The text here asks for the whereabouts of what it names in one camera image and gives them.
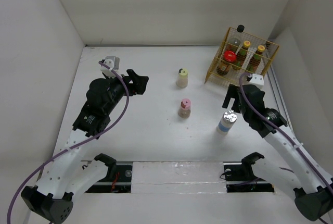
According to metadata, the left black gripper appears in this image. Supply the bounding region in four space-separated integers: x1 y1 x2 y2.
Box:
105 69 148 114

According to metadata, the silver-lid blue-label shaker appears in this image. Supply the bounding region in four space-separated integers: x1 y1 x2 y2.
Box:
216 110 237 135

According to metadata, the ketchup bottle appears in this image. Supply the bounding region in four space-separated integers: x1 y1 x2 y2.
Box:
246 45 265 73
232 41 251 71

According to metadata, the red-lid sauce jar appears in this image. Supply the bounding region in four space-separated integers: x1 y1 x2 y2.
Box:
216 51 236 76

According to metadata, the tall red-label sauce bottle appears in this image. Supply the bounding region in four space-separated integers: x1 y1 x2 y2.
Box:
227 24 245 53

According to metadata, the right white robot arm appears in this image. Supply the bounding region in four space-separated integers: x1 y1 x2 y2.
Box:
222 84 332 221

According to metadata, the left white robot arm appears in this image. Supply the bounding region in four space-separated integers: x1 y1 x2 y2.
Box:
21 69 149 223

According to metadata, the yellow-lid white shaker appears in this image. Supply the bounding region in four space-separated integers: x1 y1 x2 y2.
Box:
176 68 188 88

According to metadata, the pink-lid spice shaker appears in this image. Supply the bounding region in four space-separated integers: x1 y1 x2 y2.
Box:
178 98 191 119

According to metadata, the white foam front board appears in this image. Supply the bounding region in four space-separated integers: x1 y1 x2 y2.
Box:
66 162 307 223

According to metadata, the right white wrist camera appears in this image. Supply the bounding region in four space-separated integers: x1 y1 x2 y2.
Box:
246 74 264 89

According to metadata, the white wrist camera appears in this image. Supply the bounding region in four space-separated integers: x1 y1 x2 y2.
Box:
246 74 264 89
100 56 120 78

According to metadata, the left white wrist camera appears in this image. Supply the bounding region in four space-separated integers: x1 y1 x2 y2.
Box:
100 56 120 78

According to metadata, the yellow wire basket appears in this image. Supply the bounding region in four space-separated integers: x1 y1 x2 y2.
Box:
205 24 279 86

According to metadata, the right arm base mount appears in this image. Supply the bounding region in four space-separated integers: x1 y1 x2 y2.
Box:
220 163 275 193

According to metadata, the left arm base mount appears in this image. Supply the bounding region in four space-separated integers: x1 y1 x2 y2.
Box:
86 163 133 194

